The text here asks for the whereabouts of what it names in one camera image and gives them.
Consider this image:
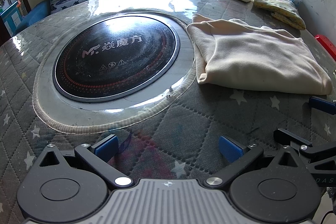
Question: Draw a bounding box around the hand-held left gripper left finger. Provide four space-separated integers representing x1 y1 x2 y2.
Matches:
34 134 133 188

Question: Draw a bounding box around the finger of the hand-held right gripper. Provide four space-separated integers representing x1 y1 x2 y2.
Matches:
273 128 336 165
308 96 336 116

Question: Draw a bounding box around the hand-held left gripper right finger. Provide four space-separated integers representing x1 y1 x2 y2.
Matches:
203 134 307 189

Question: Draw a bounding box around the cream long-sleeve top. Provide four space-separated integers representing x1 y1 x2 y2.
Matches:
186 14 334 95

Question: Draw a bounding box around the red plastic object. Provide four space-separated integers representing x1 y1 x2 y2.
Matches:
314 34 336 62

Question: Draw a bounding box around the black round induction cooktop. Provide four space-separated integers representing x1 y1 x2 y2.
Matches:
52 13 180 104

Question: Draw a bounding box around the yellow patterned cloth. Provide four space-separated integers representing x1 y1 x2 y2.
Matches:
253 0 306 30

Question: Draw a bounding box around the blue toy cabinet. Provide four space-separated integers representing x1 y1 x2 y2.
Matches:
0 0 23 37

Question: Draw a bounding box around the black cable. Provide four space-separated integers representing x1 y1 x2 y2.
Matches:
322 210 336 224

